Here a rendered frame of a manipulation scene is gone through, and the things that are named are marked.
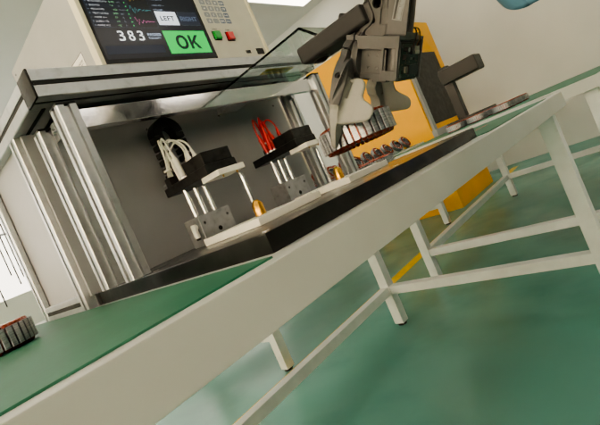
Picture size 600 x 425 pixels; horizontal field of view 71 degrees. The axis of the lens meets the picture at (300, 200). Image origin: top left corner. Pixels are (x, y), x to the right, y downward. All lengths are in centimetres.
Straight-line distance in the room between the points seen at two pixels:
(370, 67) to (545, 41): 534
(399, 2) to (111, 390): 49
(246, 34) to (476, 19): 513
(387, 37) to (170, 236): 58
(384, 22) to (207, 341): 43
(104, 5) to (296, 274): 67
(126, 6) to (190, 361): 74
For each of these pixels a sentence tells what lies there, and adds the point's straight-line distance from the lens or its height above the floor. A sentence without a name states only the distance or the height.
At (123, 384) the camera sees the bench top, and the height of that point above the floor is 73.
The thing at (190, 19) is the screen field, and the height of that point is 122.
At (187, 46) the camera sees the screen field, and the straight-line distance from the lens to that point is 96.
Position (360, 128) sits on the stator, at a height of 84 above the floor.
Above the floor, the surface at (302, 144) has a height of 88.
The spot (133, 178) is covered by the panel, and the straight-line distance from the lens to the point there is 90.
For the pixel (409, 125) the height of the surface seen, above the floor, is 94.
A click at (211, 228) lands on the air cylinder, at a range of 80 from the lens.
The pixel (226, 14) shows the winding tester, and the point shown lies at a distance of 108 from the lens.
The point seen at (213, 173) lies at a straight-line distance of 73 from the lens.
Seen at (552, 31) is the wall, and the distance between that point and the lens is 587.
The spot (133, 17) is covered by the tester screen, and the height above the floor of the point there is 122.
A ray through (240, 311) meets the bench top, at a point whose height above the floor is 73.
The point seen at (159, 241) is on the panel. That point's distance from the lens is 89.
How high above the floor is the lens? 80
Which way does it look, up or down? 1 degrees down
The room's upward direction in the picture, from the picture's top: 23 degrees counter-clockwise
